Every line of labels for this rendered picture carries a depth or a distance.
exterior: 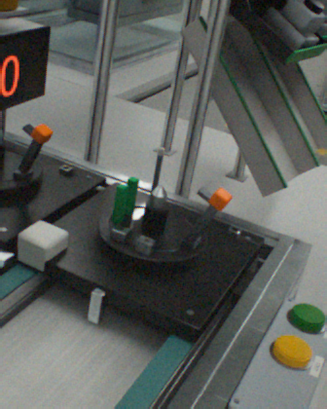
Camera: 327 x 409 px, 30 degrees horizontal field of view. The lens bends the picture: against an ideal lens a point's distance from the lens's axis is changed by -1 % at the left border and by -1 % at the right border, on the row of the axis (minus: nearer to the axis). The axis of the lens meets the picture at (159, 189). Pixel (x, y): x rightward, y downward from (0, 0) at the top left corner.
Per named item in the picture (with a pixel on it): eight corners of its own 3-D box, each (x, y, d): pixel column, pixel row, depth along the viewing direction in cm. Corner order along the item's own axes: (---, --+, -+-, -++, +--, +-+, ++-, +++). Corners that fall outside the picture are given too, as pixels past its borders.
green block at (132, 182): (133, 212, 81) (139, 178, 78) (129, 216, 80) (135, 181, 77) (126, 209, 81) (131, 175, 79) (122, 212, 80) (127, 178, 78)
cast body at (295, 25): (307, 55, 90) (339, 18, 85) (292, 55, 86) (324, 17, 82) (271, 18, 92) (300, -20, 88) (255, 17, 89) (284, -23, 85)
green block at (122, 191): (124, 220, 78) (129, 186, 76) (119, 224, 77) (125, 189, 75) (115, 217, 79) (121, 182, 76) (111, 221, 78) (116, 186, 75)
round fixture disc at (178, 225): (220, 240, 82) (223, 227, 81) (176, 289, 70) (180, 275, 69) (128, 204, 87) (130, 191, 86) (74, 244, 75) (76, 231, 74)
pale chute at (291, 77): (317, 150, 114) (338, 140, 111) (288, 167, 104) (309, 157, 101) (250, 17, 115) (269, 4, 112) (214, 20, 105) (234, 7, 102)
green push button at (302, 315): (324, 324, 72) (329, 311, 71) (317, 343, 69) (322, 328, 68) (292, 311, 73) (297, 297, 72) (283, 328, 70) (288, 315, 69)
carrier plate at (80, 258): (262, 249, 85) (266, 237, 85) (196, 344, 65) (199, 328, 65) (114, 192, 93) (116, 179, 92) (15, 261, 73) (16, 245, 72)
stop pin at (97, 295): (102, 319, 70) (107, 291, 68) (97, 324, 69) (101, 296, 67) (92, 315, 71) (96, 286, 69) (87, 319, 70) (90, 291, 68)
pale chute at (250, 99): (298, 175, 102) (320, 165, 99) (263, 198, 92) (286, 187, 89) (222, 25, 102) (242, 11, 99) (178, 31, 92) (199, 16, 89)
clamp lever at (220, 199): (200, 239, 76) (234, 196, 72) (195, 245, 74) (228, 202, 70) (178, 220, 77) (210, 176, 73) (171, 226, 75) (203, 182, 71)
